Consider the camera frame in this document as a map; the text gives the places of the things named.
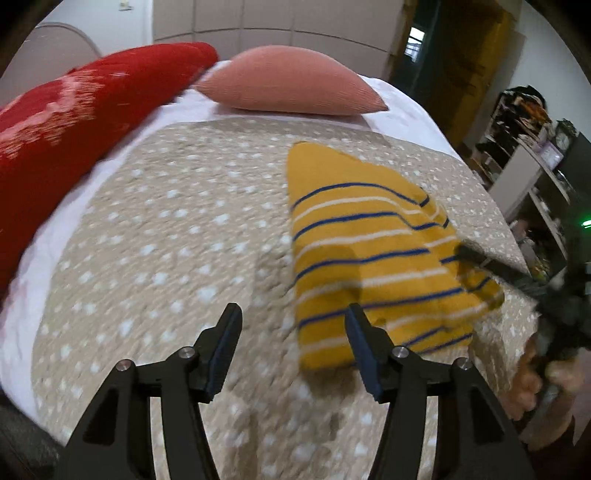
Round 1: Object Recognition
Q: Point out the yellow striped sweater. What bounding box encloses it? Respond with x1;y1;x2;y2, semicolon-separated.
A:
285;141;505;371

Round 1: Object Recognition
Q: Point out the cluttered shelf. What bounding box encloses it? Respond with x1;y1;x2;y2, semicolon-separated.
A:
475;85;591;278

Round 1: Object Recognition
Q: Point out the window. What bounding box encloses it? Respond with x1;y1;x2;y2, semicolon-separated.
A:
404;25;426;65

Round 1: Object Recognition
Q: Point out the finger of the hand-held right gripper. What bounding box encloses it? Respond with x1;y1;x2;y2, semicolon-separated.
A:
455;244;550;296

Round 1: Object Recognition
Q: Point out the person's right hand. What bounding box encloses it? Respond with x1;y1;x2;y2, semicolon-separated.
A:
503;342;578;453

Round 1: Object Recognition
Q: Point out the brown wooden door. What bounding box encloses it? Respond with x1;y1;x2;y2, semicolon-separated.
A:
416;9;525;155

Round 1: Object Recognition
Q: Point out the red patterned pillow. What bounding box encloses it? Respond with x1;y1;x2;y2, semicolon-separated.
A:
0;41;219;296

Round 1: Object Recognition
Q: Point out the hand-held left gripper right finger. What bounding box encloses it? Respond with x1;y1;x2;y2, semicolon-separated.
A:
344;303;536;480

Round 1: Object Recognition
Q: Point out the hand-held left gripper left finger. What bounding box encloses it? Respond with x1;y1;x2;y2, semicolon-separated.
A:
54;303;243;480

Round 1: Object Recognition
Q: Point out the pink pillow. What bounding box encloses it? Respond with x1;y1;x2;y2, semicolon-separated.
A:
194;46;389;116

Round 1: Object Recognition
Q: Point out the beige dotted blanket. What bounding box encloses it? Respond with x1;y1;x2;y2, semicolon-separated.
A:
30;115;546;480

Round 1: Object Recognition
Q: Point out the white bed sheet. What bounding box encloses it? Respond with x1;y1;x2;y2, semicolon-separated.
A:
0;60;462;416

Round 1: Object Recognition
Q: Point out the grey headboard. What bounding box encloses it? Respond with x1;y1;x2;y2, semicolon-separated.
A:
0;23;100;93

